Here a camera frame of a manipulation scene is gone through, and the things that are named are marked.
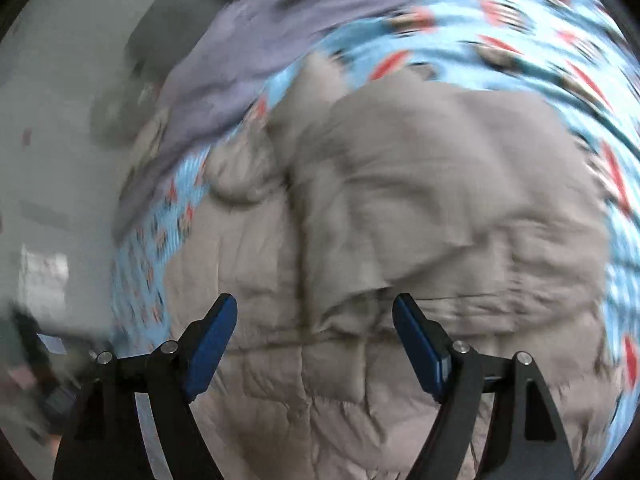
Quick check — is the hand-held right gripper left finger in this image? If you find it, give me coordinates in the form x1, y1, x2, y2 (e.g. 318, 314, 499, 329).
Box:
52, 292, 238, 480

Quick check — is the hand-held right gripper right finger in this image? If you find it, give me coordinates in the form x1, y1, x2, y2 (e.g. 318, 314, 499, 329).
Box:
392, 293, 576, 480

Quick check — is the beige quilted puffer coat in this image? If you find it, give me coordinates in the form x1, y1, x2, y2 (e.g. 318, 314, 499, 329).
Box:
165, 52, 623, 480

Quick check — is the purple bed sheet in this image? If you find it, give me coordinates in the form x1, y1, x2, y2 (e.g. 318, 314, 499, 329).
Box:
112, 0, 566, 241

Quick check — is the grey padded headboard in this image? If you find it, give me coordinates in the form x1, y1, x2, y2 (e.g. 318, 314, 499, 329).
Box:
125, 0, 221, 68

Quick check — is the blue striped monkey print blanket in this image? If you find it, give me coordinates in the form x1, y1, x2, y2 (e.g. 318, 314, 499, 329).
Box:
107, 0, 640, 461

